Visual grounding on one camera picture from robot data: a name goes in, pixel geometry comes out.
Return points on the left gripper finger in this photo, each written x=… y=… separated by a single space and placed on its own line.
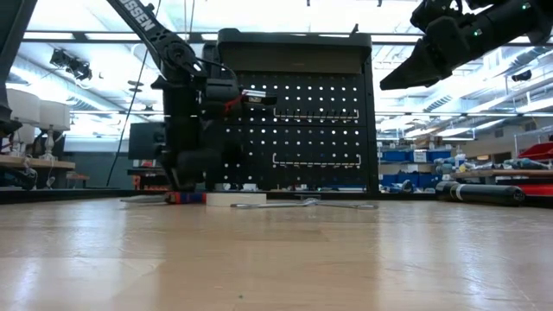
x=169 y=166
x=196 y=166

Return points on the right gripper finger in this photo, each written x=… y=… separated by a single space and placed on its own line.
x=415 y=69

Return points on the white tape roll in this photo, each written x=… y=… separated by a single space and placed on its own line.
x=235 y=199

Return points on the silver combination wrench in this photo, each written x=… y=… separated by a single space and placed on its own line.
x=350 y=205
x=268 y=205

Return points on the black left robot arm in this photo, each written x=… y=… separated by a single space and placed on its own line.
x=144 y=23

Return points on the black computer monitor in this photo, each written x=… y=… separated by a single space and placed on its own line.
x=144 y=140

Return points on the small black ceiling device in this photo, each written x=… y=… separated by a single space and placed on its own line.
x=522 y=76

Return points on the white plastic bottle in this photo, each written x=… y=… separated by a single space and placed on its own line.
x=460 y=160

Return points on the wide blue storage bin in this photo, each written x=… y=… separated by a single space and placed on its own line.
x=406 y=179

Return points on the black pegboard tool cart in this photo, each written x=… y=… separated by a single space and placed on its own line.
x=302 y=52

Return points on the black ceiling-mounted device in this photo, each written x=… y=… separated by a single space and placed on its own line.
x=71 y=65

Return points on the white table lamp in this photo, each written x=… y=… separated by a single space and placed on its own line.
x=54 y=114
x=23 y=105

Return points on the wooden workbench with lamps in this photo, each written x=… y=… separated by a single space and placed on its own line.
x=39 y=163

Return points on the red storage bin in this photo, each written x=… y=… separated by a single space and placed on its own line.
x=538 y=152

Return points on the wooden workbench with clutter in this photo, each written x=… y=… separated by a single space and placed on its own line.
x=501 y=173

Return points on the black cylinder with white band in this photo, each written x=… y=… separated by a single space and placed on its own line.
x=479 y=193

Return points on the red plastic tray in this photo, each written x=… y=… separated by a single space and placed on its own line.
x=538 y=190

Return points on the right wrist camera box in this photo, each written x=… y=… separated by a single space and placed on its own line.
x=443 y=36

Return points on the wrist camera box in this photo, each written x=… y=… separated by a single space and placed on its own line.
x=222 y=90
x=443 y=36

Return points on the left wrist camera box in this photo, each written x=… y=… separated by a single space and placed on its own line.
x=222 y=90

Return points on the metal pegboard hook rail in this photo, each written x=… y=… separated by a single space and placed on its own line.
x=315 y=117
x=315 y=164

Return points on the black overhead frame beam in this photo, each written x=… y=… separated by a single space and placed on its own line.
x=281 y=38

